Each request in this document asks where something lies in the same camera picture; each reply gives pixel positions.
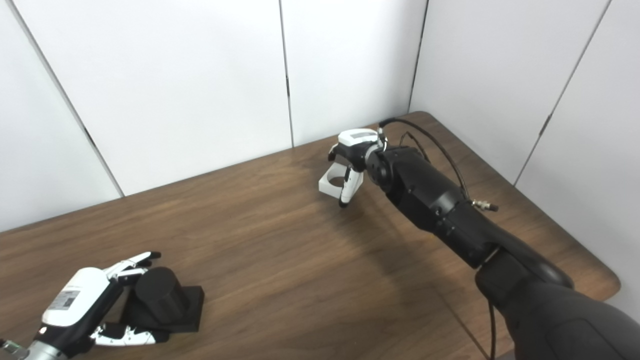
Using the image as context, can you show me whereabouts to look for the white and black left hand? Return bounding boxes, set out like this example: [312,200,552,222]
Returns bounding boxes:
[30,251,171,358]

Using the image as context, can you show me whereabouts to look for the white and black right hand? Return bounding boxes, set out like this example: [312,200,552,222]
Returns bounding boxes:
[327,128,386,208]

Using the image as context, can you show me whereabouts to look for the white square piece with hole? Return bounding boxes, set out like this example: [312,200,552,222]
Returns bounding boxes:
[318,162,364,201]

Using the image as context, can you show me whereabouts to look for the black peg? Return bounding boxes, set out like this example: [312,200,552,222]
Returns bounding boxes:
[120,266,206,334]

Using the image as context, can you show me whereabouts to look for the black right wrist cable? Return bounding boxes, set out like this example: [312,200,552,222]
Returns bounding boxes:
[378,118,500,213]

